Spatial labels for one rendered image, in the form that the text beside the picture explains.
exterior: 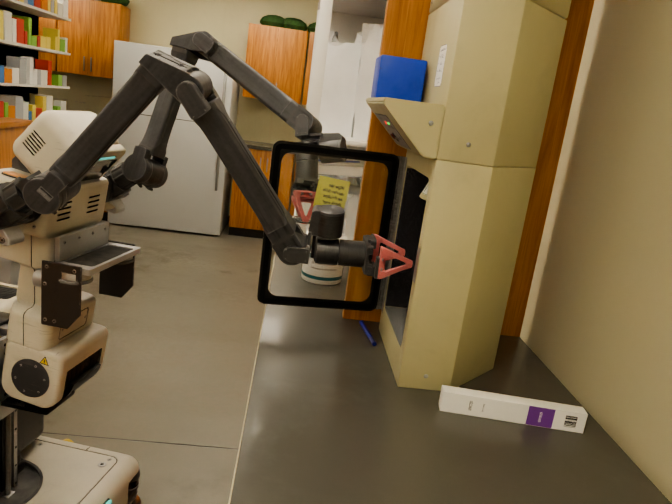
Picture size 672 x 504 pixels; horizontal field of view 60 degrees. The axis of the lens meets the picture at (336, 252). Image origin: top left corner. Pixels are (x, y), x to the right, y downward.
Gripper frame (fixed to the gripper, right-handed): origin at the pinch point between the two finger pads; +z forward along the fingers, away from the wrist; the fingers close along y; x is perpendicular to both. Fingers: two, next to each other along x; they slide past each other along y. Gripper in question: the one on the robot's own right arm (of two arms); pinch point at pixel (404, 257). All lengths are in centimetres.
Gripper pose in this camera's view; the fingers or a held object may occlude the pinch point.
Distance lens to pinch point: 129.4
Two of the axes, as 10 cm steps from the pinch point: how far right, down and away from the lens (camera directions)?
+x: -1.0, 9.6, 2.4
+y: -0.5, -2.5, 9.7
